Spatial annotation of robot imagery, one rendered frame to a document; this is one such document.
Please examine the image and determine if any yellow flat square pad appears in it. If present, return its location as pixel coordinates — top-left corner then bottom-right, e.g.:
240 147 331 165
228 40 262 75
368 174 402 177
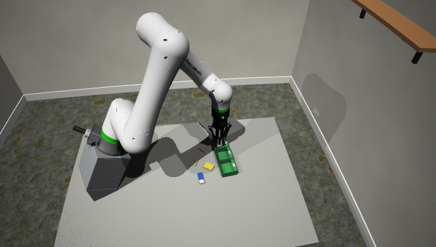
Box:
203 162 214 171

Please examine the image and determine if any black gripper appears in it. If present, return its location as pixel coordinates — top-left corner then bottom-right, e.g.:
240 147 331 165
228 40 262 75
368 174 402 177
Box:
208 118 232 147

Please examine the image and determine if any green rack of bins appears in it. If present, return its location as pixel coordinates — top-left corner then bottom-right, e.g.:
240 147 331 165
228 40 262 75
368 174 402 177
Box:
212 137 238 178

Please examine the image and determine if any blue and white eraser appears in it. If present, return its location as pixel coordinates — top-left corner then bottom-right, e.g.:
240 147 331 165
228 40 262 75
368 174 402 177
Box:
197 172 204 184

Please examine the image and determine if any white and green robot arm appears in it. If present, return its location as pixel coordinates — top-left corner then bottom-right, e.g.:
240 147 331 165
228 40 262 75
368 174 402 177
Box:
73 12 233 156

